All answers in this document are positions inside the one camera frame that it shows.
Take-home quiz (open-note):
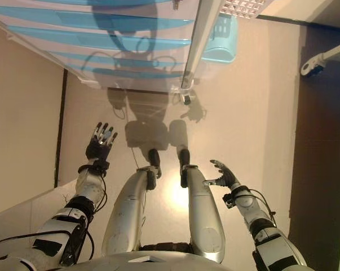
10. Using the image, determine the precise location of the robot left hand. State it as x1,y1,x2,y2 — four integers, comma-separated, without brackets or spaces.
86,121,118,160

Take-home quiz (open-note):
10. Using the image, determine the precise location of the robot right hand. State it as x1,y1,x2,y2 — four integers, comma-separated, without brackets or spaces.
202,159,241,190

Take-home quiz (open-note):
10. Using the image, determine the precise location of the translucent blue plastic drawer cabinet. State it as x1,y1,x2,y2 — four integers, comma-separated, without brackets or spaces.
0,0,224,94

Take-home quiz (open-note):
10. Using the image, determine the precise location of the silver robot right leg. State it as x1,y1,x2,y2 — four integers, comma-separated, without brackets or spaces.
177,143,226,264

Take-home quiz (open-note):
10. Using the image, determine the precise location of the silver robot leg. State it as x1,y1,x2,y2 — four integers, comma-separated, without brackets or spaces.
101,148,162,256
177,143,226,264

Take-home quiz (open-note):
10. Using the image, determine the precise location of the silver robot left leg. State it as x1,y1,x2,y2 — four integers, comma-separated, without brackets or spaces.
101,148,162,256

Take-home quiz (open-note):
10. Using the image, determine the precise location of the white low ledge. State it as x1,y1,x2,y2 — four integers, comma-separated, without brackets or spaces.
0,179,85,226

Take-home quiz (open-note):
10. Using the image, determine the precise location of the dark brown wooden door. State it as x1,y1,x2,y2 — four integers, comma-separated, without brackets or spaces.
287,16,340,271

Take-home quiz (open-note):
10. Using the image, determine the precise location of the silver robot torso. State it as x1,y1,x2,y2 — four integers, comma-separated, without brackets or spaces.
70,242,232,271

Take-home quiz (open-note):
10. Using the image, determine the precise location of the light blue plastic basket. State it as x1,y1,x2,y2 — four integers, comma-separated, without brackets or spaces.
200,13,240,64

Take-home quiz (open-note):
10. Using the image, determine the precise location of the white rack leg with caster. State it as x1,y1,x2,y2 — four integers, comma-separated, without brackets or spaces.
300,38,340,77

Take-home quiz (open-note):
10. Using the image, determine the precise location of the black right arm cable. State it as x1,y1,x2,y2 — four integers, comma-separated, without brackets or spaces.
247,188,278,226

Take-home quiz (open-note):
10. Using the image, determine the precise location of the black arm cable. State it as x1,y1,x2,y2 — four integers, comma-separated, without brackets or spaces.
0,166,108,262
247,188,278,226

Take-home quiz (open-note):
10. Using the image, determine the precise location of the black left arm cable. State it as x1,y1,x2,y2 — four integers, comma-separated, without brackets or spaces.
0,166,108,262

